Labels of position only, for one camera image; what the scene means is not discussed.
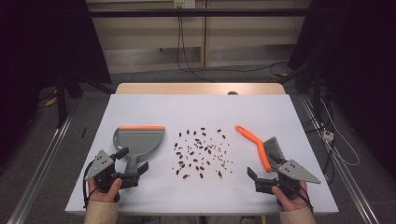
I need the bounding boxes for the aluminium floor rail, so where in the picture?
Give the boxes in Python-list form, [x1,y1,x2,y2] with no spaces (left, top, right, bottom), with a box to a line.
[7,115,74,224]
[298,94,379,224]

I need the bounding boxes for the black metal stand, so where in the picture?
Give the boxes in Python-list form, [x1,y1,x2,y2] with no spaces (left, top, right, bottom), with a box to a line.
[54,68,114,129]
[278,60,323,125]

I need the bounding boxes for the white table mat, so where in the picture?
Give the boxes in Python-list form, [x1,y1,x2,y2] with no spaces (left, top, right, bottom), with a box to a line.
[64,93,340,217]

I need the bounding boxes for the black cable bundle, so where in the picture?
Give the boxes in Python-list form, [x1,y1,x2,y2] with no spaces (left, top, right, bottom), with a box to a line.
[303,90,336,185]

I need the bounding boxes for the white wall outlet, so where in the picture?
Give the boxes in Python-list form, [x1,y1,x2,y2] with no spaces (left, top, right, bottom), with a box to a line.
[173,0,196,9]

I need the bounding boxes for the left hand-held gripper cable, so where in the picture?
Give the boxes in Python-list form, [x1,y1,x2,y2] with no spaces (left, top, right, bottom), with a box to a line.
[82,161,95,209]

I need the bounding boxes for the wooden table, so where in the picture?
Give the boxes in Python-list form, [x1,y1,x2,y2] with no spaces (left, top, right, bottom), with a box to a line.
[115,82,287,96]

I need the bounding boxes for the person's left hand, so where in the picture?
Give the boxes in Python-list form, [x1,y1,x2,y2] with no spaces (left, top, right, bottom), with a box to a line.
[88,177,123,203]

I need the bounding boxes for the grey dustpan with orange edge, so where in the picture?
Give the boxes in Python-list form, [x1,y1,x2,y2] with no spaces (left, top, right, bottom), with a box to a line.
[112,125,166,175]

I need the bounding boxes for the right hand-held gripper cable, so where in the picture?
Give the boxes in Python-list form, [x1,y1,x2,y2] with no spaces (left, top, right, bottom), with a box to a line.
[295,183,314,214]

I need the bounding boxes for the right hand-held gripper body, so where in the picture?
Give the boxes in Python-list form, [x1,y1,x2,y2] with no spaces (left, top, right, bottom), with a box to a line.
[255,159,321,199]

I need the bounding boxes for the white power adapter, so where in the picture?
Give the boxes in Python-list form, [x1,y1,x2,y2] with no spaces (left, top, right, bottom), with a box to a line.
[321,130,334,144]

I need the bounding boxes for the red beans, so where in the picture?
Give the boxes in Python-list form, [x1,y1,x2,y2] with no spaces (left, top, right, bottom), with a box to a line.
[172,126,233,180]

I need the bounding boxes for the dark curtain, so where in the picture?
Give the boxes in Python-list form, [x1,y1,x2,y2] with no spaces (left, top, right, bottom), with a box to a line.
[0,0,112,166]
[288,0,396,178]

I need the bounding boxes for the black hanging cable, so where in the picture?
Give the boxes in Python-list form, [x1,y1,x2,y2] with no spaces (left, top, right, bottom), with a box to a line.
[176,16,216,83]

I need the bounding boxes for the person's right hand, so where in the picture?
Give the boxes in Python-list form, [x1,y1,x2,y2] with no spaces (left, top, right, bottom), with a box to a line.
[271,181,309,213]

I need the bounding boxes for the hand-held gripper cable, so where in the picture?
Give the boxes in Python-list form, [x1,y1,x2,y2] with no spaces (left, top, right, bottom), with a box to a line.
[295,183,314,214]
[82,161,95,209]

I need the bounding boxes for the white cable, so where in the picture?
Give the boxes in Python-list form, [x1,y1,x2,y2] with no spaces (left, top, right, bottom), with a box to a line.
[320,99,361,167]

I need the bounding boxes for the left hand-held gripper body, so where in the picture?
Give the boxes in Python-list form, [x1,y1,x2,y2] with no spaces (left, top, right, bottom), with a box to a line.
[84,149,140,191]

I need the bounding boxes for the orange brush with grey bristles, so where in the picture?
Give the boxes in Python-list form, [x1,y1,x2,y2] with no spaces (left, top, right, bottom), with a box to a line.
[234,124,286,173]

